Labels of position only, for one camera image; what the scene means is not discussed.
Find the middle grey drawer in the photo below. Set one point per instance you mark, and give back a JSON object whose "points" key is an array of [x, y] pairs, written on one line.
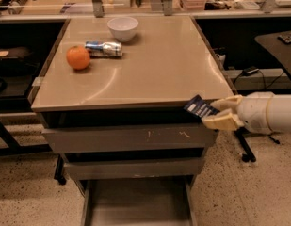
{"points": [[134, 168]]}

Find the top grey drawer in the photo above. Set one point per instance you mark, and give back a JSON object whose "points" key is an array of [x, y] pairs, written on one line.
{"points": [[129, 138]]}

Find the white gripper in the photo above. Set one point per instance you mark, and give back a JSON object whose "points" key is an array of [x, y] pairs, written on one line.
{"points": [[253, 111]]}

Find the blue silver drink can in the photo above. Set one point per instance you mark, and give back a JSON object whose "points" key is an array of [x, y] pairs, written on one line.
{"points": [[104, 49]]}

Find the white ceramic bowl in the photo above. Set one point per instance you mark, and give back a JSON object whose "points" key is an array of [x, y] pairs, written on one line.
{"points": [[123, 28]]}

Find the open bottom grey drawer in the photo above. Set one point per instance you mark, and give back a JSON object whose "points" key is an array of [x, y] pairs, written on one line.
{"points": [[163, 201]]}

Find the grey drawer cabinet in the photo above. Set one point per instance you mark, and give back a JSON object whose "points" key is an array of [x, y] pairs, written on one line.
{"points": [[162, 68]]}

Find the dark blue rxbar wrapper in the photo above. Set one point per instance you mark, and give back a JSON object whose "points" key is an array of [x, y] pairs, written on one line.
{"points": [[199, 108]]}

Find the black side table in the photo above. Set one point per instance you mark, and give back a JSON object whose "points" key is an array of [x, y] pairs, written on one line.
{"points": [[279, 45]]}

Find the black power adapter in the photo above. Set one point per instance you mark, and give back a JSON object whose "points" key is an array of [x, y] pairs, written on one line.
{"points": [[250, 71]]}

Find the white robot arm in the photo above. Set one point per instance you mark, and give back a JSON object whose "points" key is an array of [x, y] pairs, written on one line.
{"points": [[278, 114]]}

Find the orange fruit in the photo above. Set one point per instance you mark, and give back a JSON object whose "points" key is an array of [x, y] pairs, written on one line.
{"points": [[78, 57]]}

